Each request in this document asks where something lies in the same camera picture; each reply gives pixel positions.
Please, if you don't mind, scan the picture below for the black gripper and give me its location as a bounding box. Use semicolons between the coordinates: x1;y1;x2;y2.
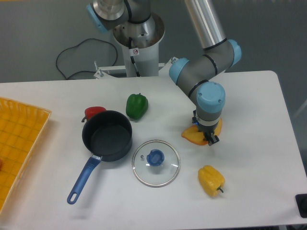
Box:
192;110;220;146

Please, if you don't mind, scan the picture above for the orange toast bread slice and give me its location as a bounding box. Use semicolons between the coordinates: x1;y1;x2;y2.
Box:
181;118;223;146

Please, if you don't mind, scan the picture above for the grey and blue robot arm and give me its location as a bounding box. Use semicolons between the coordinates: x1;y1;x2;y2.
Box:
86;0;242;145

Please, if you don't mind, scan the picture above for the yellow bell pepper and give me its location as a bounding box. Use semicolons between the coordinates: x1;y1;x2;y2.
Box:
198;165;225;197

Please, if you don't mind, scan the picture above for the glass lid with blue knob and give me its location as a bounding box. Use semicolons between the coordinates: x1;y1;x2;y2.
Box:
131;139;181;188

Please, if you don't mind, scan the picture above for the green bell pepper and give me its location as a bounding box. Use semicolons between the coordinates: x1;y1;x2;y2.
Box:
126;93;149;120

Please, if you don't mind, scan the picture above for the black device at table edge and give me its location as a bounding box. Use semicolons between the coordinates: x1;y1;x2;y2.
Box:
295;194;307;218

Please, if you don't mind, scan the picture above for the red bell pepper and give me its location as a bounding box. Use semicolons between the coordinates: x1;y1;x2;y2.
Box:
82;106;106;123

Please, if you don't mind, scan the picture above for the yellow plastic basket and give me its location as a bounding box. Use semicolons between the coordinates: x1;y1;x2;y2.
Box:
0;97;52;213

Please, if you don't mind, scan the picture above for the dark saucepan with blue handle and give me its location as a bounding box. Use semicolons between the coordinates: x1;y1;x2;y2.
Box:
67;110;132;205

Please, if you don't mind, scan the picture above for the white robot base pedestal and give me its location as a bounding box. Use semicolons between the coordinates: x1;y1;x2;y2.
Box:
94;11;165;77

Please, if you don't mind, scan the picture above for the black cable on floor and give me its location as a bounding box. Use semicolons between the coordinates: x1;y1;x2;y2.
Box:
56;38;118;80

